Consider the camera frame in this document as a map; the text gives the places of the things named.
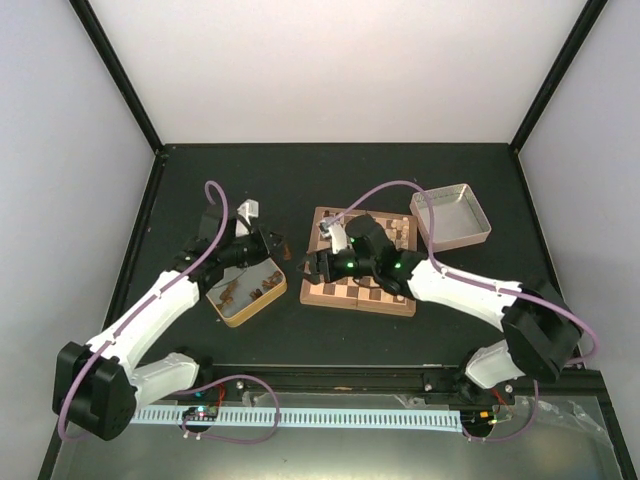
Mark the black frame post right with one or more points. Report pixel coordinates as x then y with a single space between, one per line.
572 45

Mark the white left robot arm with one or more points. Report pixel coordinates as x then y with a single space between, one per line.
100 385

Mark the yellow bear tin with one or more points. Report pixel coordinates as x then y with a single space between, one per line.
235 316

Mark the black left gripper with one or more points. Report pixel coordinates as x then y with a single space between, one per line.
264 250

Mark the wooden folding chess board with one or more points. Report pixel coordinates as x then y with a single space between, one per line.
365 294

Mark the dark pieces in tin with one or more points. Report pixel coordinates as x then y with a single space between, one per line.
244 286

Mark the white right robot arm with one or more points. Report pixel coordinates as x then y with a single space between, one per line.
539 332

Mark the black frame post left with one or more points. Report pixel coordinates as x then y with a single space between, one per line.
103 46

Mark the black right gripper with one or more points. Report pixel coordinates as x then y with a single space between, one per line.
325 256

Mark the black frame post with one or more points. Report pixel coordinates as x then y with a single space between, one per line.
103 46
572 45

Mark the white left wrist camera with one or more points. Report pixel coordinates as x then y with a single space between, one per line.
245 214

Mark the black mounting rail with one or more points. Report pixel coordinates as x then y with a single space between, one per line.
446 384

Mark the pink metal tin tray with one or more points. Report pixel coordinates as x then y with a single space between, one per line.
460 220

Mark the right controller board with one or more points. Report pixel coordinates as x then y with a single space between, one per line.
486 418

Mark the controller board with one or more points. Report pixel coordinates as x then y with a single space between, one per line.
486 418
200 413

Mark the white slotted cable duct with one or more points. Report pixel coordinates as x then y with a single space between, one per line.
349 418

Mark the left controller board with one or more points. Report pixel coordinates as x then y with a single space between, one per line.
200 413

